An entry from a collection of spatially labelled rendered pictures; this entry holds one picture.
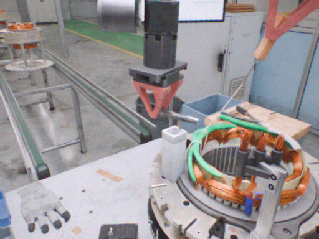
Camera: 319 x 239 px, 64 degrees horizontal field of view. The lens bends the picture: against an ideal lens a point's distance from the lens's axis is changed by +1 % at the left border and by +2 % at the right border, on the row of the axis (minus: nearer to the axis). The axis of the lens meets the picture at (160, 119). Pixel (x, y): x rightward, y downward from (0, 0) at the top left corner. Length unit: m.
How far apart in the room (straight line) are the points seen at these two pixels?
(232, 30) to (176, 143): 2.31
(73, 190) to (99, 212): 0.15
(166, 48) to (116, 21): 0.09
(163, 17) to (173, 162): 0.23
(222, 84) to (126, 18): 2.38
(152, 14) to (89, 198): 0.64
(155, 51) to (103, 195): 0.59
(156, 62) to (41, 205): 0.61
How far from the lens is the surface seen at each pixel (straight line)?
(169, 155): 0.41
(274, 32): 0.37
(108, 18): 0.43
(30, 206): 0.90
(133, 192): 0.89
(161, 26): 0.42
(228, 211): 0.39
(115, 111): 1.50
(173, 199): 0.41
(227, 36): 2.65
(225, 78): 2.75
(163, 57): 0.43
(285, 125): 0.75
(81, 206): 0.87
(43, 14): 13.87
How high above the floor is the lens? 1.38
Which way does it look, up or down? 26 degrees down
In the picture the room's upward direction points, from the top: straight up
